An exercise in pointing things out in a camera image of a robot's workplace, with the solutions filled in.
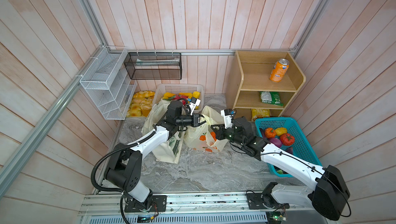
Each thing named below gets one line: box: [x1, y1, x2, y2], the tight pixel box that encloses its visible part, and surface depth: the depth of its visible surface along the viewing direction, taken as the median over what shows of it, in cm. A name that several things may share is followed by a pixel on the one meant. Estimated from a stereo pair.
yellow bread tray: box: [126, 90, 156, 118], surface depth 109 cm
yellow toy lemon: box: [192, 90, 202, 100], surface depth 115 cm
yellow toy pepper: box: [274, 126, 288, 137], surface depth 97 cm
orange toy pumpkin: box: [264, 127, 277, 139], surface depth 95 cm
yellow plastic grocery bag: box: [184, 105, 229, 153], surface depth 81 cm
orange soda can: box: [269, 58, 290, 83], surface depth 79 cm
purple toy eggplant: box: [285, 146, 293, 155], surface depth 92 cm
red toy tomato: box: [279, 133, 295, 147], surface depth 92 cm
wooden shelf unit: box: [225, 50, 307, 123], surface depth 89 cm
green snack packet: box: [259, 90, 284, 107], surface depth 93 cm
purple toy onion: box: [269, 137, 283, 149], surface depth 91 cm
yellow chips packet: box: [251, 108, 271, 122], surface depth 106 cm
